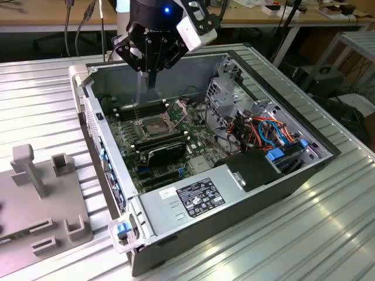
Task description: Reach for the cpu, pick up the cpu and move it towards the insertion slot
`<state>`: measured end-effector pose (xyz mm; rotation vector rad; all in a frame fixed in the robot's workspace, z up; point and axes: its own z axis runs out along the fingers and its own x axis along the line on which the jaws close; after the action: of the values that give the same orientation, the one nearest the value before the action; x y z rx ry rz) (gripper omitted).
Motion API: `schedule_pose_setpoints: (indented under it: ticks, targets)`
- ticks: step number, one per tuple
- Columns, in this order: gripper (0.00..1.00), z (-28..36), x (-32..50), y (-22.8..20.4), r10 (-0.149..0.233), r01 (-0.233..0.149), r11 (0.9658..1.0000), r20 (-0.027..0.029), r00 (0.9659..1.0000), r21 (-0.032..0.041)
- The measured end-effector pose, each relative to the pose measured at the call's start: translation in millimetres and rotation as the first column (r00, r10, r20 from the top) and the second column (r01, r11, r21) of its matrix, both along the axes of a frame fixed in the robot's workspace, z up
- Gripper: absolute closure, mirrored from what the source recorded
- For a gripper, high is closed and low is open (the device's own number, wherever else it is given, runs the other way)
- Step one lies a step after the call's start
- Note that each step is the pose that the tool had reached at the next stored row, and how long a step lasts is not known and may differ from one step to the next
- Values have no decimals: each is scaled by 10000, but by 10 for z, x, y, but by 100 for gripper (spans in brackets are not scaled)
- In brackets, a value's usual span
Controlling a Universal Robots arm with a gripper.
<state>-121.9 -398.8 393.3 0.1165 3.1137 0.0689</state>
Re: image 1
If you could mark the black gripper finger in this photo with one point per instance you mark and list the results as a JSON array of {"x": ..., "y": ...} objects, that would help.
[
  {"x": 173, "y": 52},
  {"x": 129, "y": 52}
]

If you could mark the black RAM slot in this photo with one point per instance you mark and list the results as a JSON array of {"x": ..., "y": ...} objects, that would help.
[
  {"x": 137, "y": 106},
  {"x": 159, "y": 144},
  {"x": 140, "y": 113},
  {"x": 161, "y": 138}
]

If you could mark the CPU socket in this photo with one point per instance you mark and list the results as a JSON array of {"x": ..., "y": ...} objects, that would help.
[{"x": 153, "y": 126}]

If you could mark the blue expansion slot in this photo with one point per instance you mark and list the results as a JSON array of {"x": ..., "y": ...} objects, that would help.
[{"x": 142, "y": 169}]

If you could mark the black expansion slot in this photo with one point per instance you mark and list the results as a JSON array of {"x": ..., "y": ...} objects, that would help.
[{"x": 159, "y": 178}]

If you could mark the thin metal locking lever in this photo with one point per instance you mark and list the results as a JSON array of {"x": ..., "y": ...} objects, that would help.
[{"x": 135, "y": 111}]

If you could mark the perforated metal drive cage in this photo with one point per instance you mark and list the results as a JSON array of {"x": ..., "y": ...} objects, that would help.
[{"x": 222, "y": 102}]

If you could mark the black office chair base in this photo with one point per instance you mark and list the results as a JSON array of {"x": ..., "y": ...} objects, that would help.
[{"x": 52, "y": 41}]

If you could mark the wooden desk with white legs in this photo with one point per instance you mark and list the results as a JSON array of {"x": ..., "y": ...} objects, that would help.
[{"x": 249, "y": 14}]

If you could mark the green motherboard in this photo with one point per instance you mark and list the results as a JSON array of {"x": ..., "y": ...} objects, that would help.
[{"x": 202, "y": 140}]

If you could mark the black glossy graphics card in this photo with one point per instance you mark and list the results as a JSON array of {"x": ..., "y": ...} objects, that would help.
[{"x": 167, "y": 152}]

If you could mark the silver chipset heat sink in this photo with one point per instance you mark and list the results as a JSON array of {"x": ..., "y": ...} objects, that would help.
[{"x": 200, "y": 164}]

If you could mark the black plastic shroud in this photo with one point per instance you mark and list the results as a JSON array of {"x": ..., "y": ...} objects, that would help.
[{"x": 252, "y": 169}]

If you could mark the blue disk carrier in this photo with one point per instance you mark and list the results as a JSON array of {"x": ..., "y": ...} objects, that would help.
[{"x": 275, "y": 154}]

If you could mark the grey power supply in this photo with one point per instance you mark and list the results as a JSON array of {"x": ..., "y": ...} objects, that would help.
[{"x": 164, "y": 210}]

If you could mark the small blue clip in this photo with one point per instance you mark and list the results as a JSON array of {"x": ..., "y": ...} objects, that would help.
[{"x": 303, "y": 143}]

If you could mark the brown cardboard box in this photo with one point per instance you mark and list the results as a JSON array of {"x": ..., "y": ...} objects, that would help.
[{"x": 329, "y": 10}]

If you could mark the open black PC case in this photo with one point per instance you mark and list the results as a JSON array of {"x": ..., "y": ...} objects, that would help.
[{"x": 263, "y": 199}]

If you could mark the blue case latch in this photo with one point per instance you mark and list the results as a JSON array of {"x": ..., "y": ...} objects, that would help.
[{"x": 123, "y": 229}]

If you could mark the black power adapter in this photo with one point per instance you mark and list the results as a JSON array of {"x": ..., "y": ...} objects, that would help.
[{"x": 349, "y": 9}]

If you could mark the grey parts rack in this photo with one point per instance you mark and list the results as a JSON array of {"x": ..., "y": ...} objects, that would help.
[{"x": 35, "y": 210}]

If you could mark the black mesh case panel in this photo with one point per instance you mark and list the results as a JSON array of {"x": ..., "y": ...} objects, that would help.
[{"x": 348, "y": 120}]

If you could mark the green RAM stick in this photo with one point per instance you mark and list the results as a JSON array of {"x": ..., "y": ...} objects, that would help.
[{"x": 5, "y": 238}]

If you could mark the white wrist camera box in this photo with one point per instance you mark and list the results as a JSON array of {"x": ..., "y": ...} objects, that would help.
[{"x": 194, "y": 35}]

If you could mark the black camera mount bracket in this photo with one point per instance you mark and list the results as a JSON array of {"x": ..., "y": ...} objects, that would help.
[{"x": 202, "y": 11}]

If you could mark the grey metal shelf frame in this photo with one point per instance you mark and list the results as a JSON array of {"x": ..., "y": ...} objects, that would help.
[{"x": 351, "y": 38}]

